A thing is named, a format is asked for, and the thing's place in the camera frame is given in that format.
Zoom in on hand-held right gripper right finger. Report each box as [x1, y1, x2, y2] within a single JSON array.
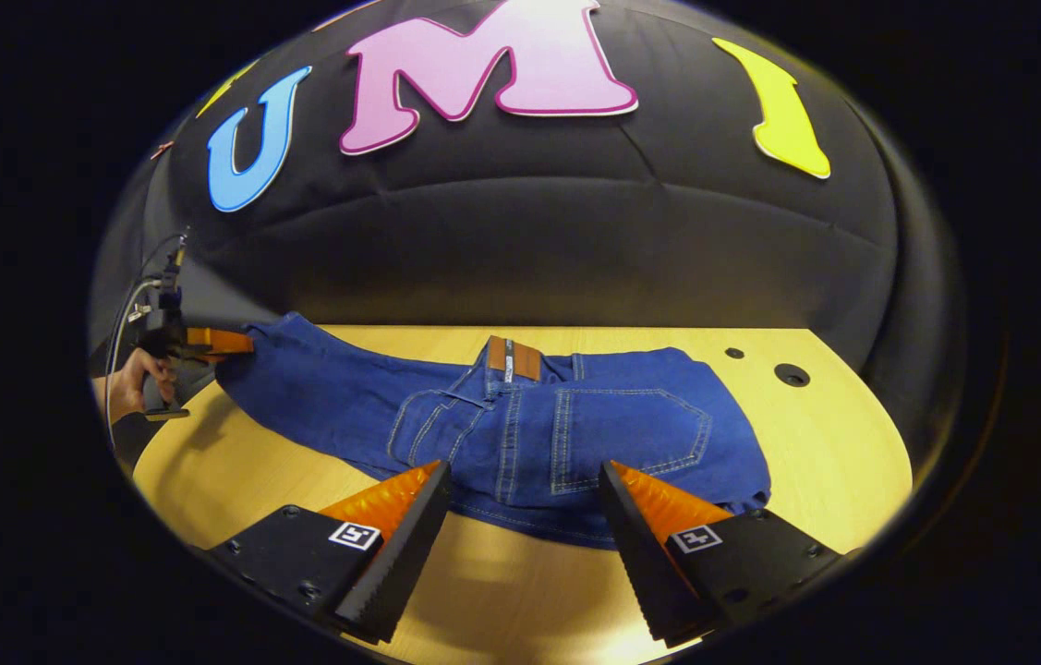
[[599, 459, 861, 646]]

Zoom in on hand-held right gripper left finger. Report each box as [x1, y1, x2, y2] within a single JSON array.
[[206, 460, 454, 646]]

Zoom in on blue jeans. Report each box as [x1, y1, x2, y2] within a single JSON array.
[[213, 311, 772, 552]]

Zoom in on black backdrop cloth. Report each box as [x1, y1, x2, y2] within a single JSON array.
[[91, 0, 960, 463]]

